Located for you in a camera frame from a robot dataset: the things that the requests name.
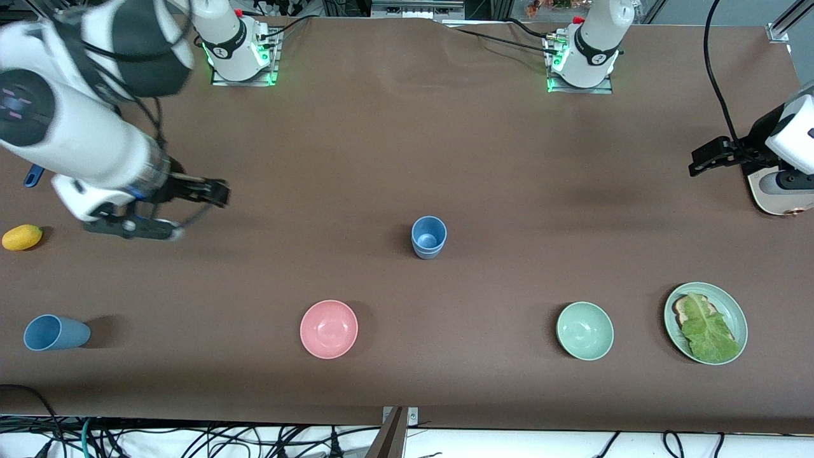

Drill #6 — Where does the white rounded appliance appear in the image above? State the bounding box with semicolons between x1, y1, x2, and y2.
747;167;814;217

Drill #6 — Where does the yellow lemon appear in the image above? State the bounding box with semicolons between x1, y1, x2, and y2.
2;224;44;251

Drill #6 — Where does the mint green plate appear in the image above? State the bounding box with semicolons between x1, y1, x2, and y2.
663;282;748;366

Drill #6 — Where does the bread slice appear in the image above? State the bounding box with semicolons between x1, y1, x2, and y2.
674;295;738;344

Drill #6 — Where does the green lettuce leaf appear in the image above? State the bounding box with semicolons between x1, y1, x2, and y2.
680;293;742;364

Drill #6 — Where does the pink bowl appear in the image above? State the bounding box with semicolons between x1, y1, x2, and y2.
300;300;359;359

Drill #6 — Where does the mint green bowl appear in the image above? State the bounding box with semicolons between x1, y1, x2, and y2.
556;301;615;361

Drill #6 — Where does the grey power strip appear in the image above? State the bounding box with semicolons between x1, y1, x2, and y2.
371;0;466;20

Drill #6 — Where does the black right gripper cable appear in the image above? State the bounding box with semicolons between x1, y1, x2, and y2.
95;57;167;156

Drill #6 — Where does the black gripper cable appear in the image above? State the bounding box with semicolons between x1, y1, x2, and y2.
95;57;167;156
703;0;742;147

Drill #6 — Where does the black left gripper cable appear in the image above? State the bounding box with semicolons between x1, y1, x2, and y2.
703;0;742;147

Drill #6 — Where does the aluminium frame rail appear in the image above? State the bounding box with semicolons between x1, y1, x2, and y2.
766;0;811;44

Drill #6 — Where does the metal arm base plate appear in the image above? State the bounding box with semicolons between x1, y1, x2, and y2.
211;29;280;87
547;35;613;95

